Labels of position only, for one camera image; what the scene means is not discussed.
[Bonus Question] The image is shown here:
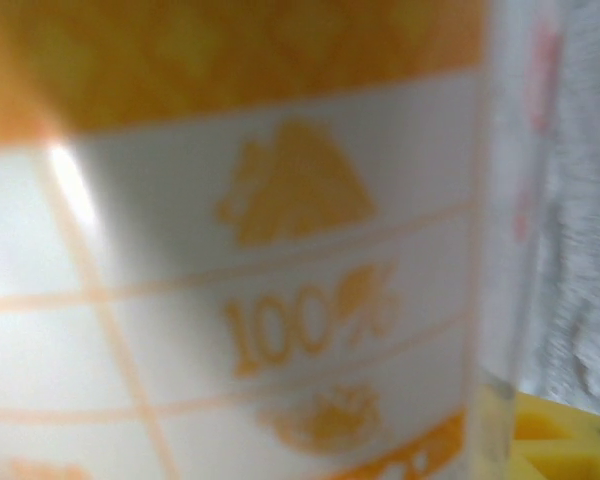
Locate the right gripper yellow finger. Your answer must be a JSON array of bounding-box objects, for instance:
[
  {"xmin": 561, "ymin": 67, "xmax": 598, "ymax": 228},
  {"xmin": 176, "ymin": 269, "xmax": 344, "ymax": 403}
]
[{"xmin": 512, "ymin": 392, "xmax": 600, "ymax": 480}]

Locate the white orange label plastic bottle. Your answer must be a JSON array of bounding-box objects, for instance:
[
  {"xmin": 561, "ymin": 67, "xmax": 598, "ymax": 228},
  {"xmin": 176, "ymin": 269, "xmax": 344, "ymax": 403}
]
[{"xmin": 0, "ymin": 0, "xmax": 526, "ymax": 480}]

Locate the clear bottle with red print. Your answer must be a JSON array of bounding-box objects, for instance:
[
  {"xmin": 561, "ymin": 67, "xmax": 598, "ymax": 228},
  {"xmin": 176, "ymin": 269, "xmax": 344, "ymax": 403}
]
[{"xmin": 474, "ymin": 0, "xmax": 566, "ymax": 480}]

